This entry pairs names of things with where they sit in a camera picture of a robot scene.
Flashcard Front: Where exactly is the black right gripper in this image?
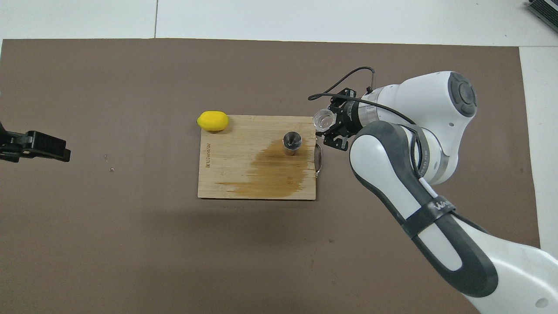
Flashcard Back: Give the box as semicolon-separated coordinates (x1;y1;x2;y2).
316;87;363;152

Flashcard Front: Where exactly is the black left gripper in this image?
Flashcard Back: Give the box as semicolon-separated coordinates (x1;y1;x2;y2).
0;122;71;163

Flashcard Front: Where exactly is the small clear plastic cup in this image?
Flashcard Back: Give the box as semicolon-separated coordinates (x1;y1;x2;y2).
313;109;336;133

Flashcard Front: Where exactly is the steel double jigger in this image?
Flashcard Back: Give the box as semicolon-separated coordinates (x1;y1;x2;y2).
282;131;303;156

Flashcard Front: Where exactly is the stained wooden cutting board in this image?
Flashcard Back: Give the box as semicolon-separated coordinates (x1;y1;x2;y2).
197;115;324;201

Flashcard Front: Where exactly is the yellow lemon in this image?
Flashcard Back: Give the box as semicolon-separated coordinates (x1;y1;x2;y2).
197;111;229;132

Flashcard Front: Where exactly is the brown table mat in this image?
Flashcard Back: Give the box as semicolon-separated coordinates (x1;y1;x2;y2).
0;38;549;314

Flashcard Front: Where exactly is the grey ribbed device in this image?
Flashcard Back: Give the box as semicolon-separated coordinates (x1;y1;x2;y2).
525;0;558;22

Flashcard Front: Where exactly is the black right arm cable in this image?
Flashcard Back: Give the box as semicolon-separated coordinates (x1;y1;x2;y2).
308;66;420;131

